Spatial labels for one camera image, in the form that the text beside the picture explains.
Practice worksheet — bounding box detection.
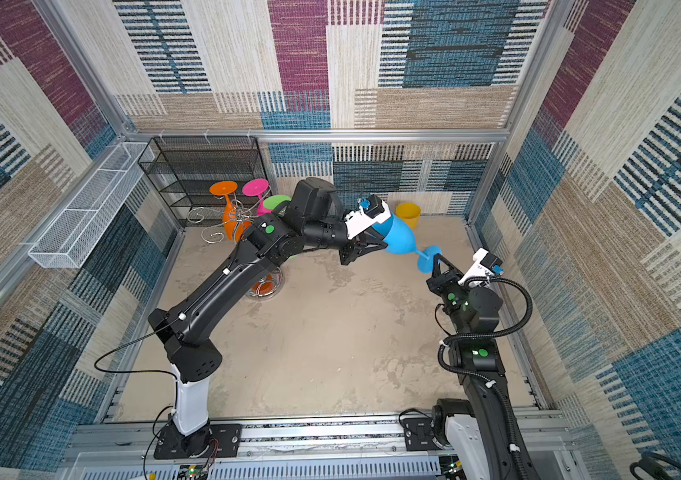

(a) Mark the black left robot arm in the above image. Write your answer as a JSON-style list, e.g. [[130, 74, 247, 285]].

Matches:
[[148, 177, 392, 456]]

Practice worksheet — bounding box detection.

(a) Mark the pink plastic wine glass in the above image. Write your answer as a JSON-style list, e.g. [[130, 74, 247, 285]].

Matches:
[[242, 178, 270, 216]]

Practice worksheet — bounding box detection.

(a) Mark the aluminium front rail frame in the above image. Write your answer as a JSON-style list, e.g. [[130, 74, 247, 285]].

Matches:
[[63, 410, 582, 480]]

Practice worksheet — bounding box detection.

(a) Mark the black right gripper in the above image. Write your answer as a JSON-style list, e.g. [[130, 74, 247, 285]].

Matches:
[[427, 252, 470, 336]]

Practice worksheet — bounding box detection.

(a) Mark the yellow plastic wine glass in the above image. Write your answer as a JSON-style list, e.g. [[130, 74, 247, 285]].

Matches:
[[395, 202, 422, 230]]

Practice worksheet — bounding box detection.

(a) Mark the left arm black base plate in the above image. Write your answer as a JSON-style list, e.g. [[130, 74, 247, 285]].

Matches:
[[152, 422, 242, 460]]

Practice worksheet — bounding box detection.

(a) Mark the green plastic wine glass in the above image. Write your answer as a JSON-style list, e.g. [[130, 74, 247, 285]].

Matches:
[[262, 195, 292, 212]]

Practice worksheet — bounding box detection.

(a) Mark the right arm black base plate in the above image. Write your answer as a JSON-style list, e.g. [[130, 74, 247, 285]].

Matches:
[[399, 416, 451, 451]]

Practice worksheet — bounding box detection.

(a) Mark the white wire mesh basket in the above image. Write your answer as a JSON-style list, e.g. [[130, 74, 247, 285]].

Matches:
[[28, 142, 146, 269]]

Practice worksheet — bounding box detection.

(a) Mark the blue plastic wine glass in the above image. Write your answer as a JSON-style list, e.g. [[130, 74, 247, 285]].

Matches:
[[373, 216, 443, 274]]

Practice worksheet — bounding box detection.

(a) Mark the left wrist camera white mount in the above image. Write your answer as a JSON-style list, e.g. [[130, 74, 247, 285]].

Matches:
[[344, 195, 392, 240]]

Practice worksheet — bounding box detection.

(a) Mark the black wire shelf rack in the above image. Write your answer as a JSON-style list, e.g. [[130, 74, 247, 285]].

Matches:
[[138, 136, 268, 226]]

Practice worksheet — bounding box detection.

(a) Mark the orange plastic wine glass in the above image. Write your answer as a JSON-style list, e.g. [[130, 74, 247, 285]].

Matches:
[[210, 180, 252, 242]]

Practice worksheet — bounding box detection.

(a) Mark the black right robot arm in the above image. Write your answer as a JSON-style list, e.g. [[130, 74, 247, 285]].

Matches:
[[427, 248, 540, 479]]

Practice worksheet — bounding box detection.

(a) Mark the chrome wire wine glass rack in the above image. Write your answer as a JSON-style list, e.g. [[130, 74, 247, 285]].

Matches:
[[186, 201, 286, 300]]

